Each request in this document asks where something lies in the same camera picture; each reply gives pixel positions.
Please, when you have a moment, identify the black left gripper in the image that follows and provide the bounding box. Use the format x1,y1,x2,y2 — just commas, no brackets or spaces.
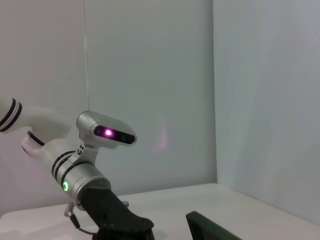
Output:
79,186,155,240

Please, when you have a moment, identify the green glasses case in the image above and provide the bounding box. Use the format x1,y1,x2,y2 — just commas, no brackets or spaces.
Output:
186,211,245,240

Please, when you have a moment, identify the left arm connector cable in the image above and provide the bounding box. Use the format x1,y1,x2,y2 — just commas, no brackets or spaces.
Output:
63,199,97,236

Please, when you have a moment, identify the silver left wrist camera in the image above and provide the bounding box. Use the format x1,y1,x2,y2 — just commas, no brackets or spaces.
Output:
76,110,138,166

